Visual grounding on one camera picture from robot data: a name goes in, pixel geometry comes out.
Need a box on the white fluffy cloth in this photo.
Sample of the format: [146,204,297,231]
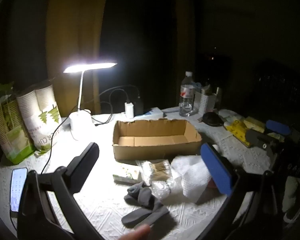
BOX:
[170,155,215,204]

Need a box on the black lamp cable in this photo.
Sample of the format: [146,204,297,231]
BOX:
[41,116,74,175]

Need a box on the white crumpled tissue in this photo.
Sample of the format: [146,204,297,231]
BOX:
[220,110,245,123]

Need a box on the white desk lamp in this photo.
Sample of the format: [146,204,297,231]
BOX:
[63,61,118,141]

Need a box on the clear water bottle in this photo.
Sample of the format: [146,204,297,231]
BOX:
[179,71,199,117]

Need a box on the green paper cup package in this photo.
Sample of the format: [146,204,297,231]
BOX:
[0,82,35,165]

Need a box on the white paper cup package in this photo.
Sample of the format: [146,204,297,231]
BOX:
[16,84,63,153]

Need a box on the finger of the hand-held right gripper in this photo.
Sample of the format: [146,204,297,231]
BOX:
[265,119,292,137]
[245,129,280,150]

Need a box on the white charger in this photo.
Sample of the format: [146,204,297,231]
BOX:
[124,102,135,118]

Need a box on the grey sock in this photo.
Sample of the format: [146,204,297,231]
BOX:
[124,182,163,208]
[121,206,170,227]

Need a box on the metal flask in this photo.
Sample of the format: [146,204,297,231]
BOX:
[215,87,222,110]

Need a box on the crumpled clear plastic bag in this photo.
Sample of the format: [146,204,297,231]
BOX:
[150,180,172,200]

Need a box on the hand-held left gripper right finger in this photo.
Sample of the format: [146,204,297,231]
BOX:
[197,142,285,240]

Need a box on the white patterned packet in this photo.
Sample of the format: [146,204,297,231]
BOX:
[112,166,142,184]

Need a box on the bag of cotton swabs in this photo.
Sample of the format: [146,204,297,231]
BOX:
[136,159,173,186]

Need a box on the smartphone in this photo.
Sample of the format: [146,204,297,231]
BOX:
[10,168,28,213]

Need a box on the pale yellow tissue packet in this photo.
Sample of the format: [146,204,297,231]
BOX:
[244,117,267,133]

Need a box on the blue and white box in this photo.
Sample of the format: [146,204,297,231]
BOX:
[135,107,164,119]

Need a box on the white woven basket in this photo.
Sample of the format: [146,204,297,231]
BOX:
[194,85,222,115]

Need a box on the white embossed tablecloth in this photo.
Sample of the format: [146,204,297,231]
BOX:
[0,106,300,240]

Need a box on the mustard curtain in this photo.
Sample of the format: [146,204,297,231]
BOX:
[46,0,110,118]

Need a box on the cardboard box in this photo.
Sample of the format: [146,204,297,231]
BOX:
[112,119,203,161]

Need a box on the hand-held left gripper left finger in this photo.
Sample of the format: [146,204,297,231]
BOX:
[17,142,100,240]

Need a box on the black round pouch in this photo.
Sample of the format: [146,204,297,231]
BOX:
[202,112,225,127]

